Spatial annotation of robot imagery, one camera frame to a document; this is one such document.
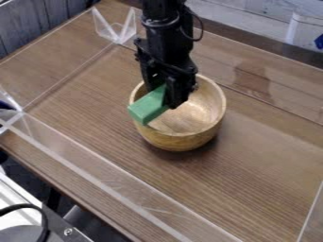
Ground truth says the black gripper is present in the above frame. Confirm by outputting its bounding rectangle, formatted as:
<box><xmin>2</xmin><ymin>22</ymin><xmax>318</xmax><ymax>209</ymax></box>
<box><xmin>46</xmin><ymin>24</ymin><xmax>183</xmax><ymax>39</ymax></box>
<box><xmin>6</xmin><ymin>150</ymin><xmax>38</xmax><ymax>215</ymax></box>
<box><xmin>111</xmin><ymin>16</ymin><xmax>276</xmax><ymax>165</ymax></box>
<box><xmin>132</xmin><ymin>18</ymin><xmax>199</xmax><ymax>110</ymax></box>

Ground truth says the green rectangular block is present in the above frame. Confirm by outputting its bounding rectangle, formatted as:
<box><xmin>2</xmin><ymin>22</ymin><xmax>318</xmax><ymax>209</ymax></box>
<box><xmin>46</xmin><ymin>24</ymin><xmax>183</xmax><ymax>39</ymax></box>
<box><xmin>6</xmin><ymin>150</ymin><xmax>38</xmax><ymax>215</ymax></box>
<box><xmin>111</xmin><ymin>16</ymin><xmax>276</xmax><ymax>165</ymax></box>
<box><xmin>127</xmin><ymin>82</ymin><xmax>168</xmax><ymax>126</ymax></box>

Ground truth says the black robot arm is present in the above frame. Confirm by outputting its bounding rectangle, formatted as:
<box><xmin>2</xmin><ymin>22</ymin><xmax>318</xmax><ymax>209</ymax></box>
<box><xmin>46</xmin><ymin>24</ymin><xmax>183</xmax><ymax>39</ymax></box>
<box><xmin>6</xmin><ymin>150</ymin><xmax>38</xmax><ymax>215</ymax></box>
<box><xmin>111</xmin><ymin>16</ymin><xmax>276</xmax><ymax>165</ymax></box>
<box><xmin>134</xmin><ymin>0</ymin><xmax>198</xmax><ymax>109</ymax></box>

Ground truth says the brown wooden bowl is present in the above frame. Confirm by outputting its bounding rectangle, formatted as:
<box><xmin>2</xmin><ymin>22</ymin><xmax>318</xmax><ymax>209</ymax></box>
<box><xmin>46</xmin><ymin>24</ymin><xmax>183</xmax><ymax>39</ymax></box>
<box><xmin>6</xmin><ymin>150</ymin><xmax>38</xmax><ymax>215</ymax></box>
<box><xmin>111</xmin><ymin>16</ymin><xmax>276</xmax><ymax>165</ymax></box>
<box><xmin>127</xmin><ymin>75</ymin><xmax>227</xmax><ymax>152</ymax></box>

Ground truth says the white container background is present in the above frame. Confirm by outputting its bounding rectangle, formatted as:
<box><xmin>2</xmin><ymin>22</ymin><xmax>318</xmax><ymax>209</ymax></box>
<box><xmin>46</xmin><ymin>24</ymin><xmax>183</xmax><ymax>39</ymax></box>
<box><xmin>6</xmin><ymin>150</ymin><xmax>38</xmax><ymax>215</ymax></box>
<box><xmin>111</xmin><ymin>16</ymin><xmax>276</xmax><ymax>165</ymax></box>
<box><xmin>286</xmin><ymin>12</ymin><xmax>323</xmax><ymax>53</ymax></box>

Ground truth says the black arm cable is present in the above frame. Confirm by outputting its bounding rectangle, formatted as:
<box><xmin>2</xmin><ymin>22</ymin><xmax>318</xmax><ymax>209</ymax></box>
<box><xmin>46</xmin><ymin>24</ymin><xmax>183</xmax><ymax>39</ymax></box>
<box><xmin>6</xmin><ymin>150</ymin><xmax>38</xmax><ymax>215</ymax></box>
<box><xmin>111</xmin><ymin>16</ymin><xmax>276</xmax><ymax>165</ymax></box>
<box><xmin>180</xmin><ymin>4</ymin><xmax>204</xmax><ymax>43</ymax></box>

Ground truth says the clear acrylic corner bracket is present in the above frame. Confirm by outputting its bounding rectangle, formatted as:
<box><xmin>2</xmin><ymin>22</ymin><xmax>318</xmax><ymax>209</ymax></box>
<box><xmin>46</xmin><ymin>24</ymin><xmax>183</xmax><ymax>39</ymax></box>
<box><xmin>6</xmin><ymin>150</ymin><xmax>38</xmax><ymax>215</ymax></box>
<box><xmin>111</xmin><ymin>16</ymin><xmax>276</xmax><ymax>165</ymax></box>
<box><xmin>91</xmin><ymin>8</ymin><xmax>138</xmax><ymax>44</ymax></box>

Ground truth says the clear acrylic front wall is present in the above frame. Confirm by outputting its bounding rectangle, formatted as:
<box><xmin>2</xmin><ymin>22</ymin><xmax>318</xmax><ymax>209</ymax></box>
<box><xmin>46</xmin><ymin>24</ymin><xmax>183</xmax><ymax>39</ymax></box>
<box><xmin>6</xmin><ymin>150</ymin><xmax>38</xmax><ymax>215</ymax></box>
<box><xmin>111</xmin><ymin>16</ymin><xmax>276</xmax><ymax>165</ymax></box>
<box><xmin>0</xmin><ymin>91</ymin><xmax>244</xmax><ymax>242</ymax></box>

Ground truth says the black cable bottom left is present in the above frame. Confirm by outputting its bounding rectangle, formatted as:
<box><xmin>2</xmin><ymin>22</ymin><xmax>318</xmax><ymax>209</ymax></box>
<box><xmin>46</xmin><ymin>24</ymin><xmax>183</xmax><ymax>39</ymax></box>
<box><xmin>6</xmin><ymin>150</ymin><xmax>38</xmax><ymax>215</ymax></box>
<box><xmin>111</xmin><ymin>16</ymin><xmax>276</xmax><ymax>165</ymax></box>
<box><xmin>0</xmin><ymin>202</ymin><xmax>51</xmax><ymax>242</ymax></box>

